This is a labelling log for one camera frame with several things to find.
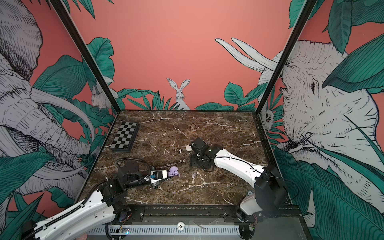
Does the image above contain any pink round object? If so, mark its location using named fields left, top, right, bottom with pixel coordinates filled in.
left=76, top=234, right=88, bottom=240

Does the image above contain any black white checkerboard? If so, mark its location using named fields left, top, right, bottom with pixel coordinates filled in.
left=111, top=122, right=140, bottom=153

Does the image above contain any poker chip on duct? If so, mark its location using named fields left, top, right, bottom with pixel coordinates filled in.
left=177, top=222, right=186, bottom=232

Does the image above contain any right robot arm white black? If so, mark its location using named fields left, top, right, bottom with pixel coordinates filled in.
left=186, top=138, right=291, bottom=222

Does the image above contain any white slotted cable duct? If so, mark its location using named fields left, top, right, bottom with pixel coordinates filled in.
left=108, top=225, right=240, bottom=236

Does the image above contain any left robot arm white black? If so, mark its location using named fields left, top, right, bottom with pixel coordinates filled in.
left=21, top=158, right=178, bottom=240

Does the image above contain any black mounting rail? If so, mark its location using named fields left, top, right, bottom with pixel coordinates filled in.
left=126, top=205, right=301, bottom=225

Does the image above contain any purple earbud charging case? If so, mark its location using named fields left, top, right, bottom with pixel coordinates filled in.
left=168, top=166, right=180, bottom=177

